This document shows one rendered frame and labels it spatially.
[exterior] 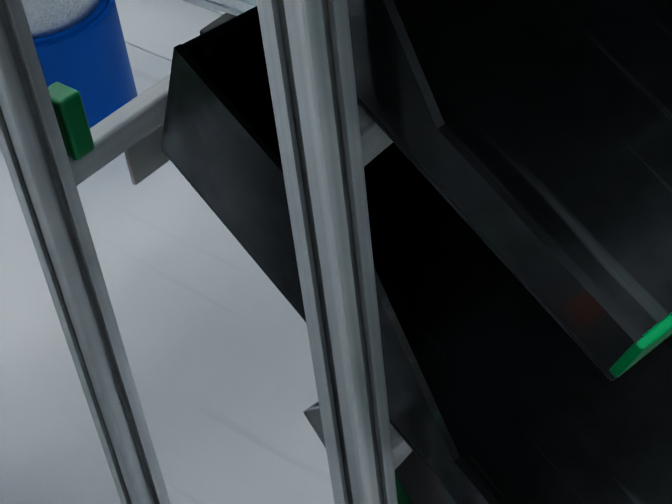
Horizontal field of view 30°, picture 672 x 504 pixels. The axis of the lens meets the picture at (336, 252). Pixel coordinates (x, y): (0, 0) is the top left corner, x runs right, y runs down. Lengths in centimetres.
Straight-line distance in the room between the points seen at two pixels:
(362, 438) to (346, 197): 11
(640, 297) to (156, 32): 118
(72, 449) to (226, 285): 22
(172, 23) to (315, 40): 118
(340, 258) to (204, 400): 65
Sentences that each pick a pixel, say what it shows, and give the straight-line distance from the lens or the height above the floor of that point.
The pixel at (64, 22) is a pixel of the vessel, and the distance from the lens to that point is 127.
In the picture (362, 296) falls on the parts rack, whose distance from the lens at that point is 44.
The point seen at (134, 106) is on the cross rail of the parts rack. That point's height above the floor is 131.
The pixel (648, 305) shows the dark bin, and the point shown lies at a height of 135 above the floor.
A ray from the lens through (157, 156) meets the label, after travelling 62.
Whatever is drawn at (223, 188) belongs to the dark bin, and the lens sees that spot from 53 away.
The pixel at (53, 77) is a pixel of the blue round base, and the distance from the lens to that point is 128.
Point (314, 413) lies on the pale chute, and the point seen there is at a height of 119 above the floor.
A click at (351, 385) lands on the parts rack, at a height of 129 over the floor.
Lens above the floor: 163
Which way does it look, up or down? 41 degrees down
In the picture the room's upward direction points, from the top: 7 degrees counter-clockwise
